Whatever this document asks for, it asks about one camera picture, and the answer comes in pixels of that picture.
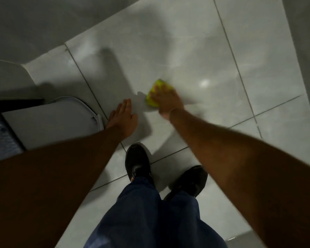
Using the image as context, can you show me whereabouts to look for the person's right hand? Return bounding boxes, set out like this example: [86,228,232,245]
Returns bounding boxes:
[148,84,184,120]

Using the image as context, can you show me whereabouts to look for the person's left hand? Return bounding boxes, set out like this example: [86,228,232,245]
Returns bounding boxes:
[106,99,139,140]

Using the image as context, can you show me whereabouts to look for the yellow cleaning sponge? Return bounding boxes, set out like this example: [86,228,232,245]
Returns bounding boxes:
[146,79,174,108]

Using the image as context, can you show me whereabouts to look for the person's left forearm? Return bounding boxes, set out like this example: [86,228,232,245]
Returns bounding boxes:
[0,125,125,248]

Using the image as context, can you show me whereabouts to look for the person's right forearm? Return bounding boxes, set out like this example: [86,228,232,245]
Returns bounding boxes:
[168,108,310,248]

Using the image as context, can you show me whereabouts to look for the black left shoe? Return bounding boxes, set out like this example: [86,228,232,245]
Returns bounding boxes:
[125,143,154,186]

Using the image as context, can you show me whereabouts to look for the black shoe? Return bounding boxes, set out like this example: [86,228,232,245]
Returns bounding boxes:
[125,143,154,186]
[163,165,209,202]

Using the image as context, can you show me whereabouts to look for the white toilet lid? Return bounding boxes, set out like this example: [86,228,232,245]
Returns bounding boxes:
[1,96,104,151]

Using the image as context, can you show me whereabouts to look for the black right shoe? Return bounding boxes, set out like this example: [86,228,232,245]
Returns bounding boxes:
[163,165,209,202]

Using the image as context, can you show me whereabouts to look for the blue trousers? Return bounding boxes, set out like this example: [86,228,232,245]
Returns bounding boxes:
[84,177,228,248]

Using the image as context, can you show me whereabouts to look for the dark blue patterned mat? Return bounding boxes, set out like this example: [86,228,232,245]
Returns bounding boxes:
[0,104,26,165]

